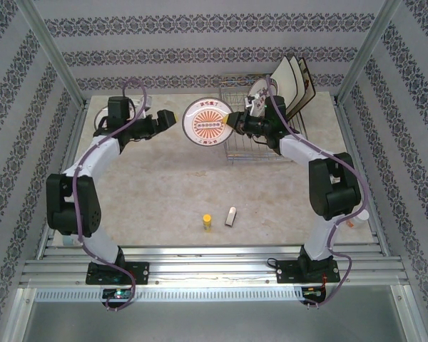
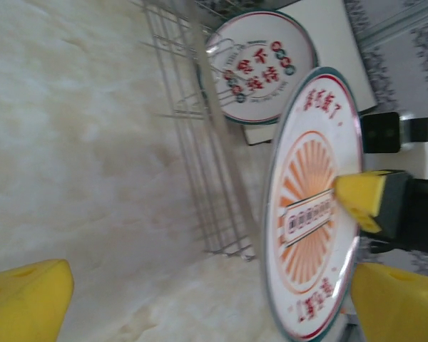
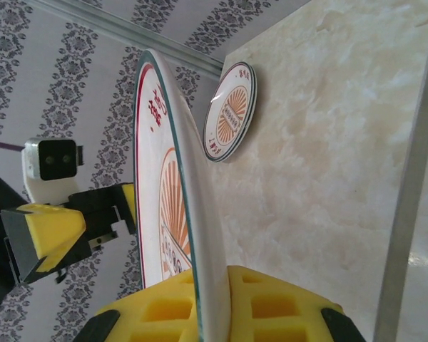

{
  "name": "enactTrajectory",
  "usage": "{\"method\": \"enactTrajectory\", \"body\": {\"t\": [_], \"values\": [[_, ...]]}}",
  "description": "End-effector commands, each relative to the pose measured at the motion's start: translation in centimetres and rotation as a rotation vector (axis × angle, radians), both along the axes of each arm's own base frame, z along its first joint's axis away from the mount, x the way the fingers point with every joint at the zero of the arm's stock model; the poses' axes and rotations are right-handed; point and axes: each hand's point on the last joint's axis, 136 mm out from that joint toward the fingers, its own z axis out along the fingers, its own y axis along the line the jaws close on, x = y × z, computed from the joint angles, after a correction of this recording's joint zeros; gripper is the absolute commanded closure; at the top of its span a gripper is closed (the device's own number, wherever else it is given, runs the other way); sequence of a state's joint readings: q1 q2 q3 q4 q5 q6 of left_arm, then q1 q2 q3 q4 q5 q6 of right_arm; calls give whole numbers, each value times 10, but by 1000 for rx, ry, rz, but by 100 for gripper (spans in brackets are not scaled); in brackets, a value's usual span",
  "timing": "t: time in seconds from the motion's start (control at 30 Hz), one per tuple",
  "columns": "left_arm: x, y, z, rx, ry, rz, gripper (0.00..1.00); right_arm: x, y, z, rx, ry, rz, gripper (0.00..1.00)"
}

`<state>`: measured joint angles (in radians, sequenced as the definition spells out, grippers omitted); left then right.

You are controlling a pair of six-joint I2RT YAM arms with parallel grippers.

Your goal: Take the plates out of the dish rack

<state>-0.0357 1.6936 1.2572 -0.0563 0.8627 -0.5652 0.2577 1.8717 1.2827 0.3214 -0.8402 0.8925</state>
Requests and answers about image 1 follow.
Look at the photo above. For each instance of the round plate orange sunburst print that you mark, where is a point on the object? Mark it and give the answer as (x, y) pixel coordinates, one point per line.
(207, 121)

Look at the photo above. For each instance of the round plate teal maroon rim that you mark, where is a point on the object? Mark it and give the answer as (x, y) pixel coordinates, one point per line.
(274, 87)

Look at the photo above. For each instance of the square flower print plate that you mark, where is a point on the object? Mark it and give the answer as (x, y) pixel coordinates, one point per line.
(308, 89)

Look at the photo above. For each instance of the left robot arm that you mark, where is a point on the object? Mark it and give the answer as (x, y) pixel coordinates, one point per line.
(75, 206)

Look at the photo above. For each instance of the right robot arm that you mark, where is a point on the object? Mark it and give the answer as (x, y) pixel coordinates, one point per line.
(335, 185)

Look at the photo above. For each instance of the small white block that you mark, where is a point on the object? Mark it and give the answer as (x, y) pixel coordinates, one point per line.
(231, 215)

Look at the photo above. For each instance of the small yellow bottle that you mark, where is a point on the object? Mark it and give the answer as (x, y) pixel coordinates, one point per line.
(207, 221)

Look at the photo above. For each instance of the pale blue tape roll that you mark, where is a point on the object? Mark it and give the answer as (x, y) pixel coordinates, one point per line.
(68, 241)

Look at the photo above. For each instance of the white capped clear bottle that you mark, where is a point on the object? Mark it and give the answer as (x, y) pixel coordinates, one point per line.
(362, 216)

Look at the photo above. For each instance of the small circuit board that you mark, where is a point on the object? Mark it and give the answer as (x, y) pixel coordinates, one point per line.
(117, 294)
(312, 293)

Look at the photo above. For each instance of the grey metal panel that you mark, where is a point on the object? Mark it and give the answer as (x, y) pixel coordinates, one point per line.
(214, 320)

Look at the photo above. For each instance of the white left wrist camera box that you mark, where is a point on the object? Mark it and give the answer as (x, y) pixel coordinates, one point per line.
(149, 102)

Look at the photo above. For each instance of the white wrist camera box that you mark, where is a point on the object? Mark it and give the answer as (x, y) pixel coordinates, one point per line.
(149, 102)
(253, 101)

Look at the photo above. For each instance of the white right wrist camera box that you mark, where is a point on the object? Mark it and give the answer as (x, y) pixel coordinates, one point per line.
(253, 101)

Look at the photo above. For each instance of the aluminium side rail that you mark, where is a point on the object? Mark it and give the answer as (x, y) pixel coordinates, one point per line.
(351, 139)
(73, 142)

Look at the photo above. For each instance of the aluminium frame post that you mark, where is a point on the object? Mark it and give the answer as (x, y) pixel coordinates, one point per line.
(368, 50)
(52, 50)

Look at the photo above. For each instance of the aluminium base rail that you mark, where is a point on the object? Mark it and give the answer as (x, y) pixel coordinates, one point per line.
(214, 265)

